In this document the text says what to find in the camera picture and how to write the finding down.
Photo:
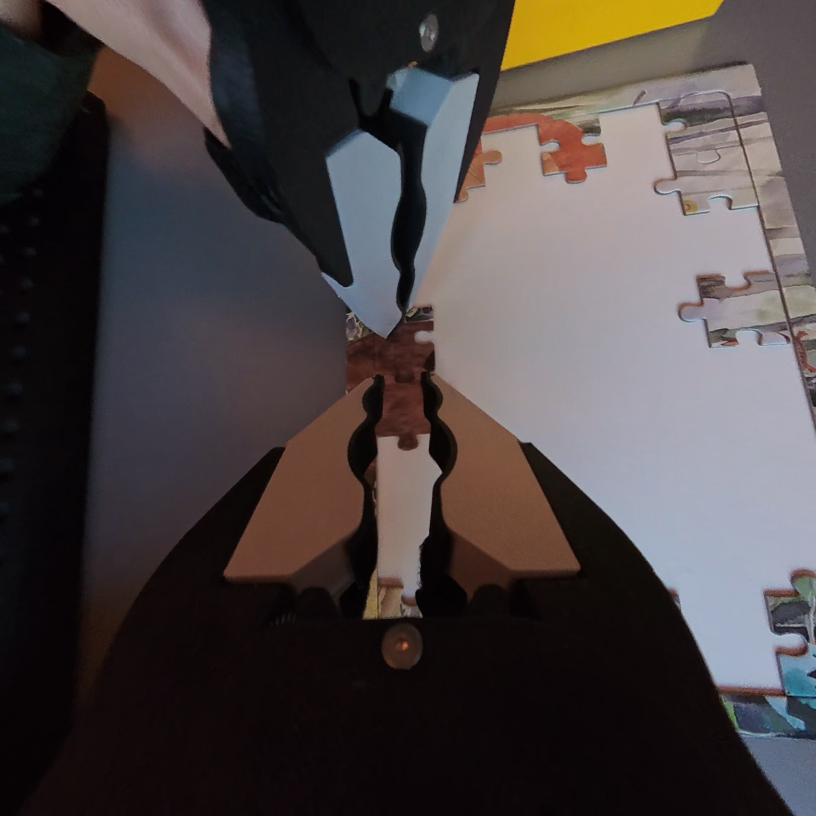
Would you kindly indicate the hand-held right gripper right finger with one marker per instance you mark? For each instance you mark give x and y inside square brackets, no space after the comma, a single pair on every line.
[503,510]

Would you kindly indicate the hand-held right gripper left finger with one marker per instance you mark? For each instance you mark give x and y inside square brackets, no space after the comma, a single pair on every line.
[299,510]

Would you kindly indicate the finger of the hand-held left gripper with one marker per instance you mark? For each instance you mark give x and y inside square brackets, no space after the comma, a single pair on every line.
[363,223]
[446,146]

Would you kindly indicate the puzzle frame tray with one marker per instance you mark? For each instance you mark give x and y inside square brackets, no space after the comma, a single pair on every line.
[574,382]

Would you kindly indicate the yellow plastic bin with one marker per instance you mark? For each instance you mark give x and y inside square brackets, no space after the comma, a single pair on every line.
[605,25]

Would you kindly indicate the grey desk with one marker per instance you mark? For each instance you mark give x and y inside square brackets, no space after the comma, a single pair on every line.
[223,382]

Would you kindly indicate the person's left hand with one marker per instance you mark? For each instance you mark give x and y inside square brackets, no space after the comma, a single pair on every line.
[146,44]

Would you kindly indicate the red puzzle piece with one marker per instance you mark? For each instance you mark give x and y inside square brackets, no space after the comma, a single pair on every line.
[574,153]
[484,172]

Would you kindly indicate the green white puzzle piece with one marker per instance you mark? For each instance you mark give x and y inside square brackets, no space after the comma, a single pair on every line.
[417,319]

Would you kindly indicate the yellow brown puzzle piece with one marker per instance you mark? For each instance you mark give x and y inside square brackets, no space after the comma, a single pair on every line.
[392,599]

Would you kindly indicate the teal grey puzzle piece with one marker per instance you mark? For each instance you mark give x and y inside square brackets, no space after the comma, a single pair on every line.
[797,625]

